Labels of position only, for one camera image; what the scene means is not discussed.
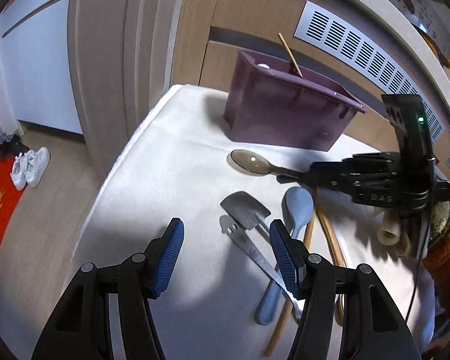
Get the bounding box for light blue plastic spoon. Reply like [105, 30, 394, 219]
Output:
[254, 186, 316, 326]

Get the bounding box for wooden spoon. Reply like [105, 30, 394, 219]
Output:
[316, 207, 346, 326]

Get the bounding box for smoky plastic spoon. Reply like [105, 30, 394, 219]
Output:
[230, 148, 309, 179]

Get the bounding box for dark grey spatula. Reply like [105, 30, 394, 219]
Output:
[220, 191, 271, 235]

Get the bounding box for right gloved hand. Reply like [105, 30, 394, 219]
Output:
[376, 201, 450, 259]

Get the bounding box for purple plastic utensil caddy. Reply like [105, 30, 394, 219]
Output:
[223, 50, 366, 151]

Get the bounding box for silver ventilation grille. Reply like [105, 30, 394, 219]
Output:
[294, 1, 446, 142]

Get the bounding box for white sneakers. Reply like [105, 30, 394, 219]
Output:
[10, 147, 50, 191]

